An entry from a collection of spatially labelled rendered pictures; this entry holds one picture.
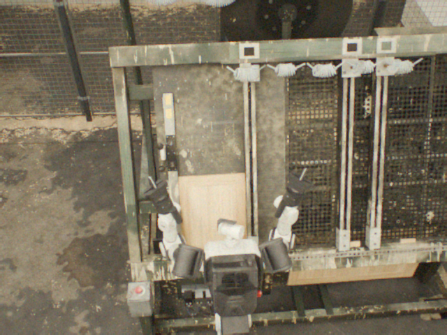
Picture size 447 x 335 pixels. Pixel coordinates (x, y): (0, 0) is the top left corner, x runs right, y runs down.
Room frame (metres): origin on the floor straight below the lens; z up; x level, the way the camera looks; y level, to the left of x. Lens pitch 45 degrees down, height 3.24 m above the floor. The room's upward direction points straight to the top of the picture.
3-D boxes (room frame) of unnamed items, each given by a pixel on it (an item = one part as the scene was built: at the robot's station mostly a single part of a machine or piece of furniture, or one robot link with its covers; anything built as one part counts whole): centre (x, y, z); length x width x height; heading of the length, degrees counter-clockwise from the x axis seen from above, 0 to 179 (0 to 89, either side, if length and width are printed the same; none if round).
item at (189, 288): (1.47, 0.02, 0.69); 0.50 x 0.14 x 0.24; 94
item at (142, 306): (1.36, 0.45, 0.84); 0.12 x 0.12 x 0.18; 4
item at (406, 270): (1.86, -0.91, 0.53); 0.90 x 0.02 x 0.55; 94
